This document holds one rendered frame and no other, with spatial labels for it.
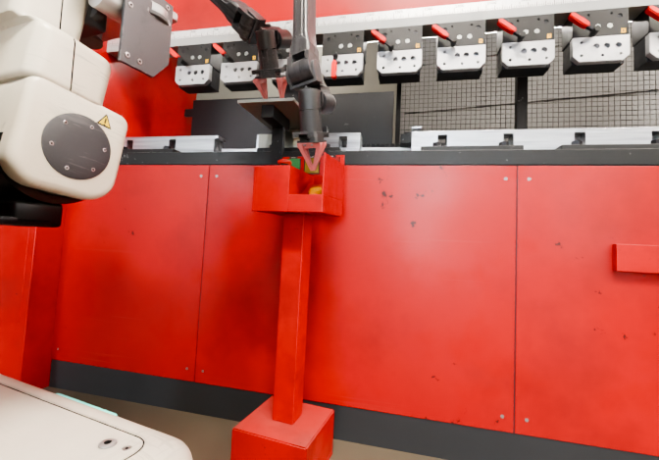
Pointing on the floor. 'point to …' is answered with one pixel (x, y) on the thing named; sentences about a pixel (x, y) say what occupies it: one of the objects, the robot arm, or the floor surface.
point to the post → (521, 103)
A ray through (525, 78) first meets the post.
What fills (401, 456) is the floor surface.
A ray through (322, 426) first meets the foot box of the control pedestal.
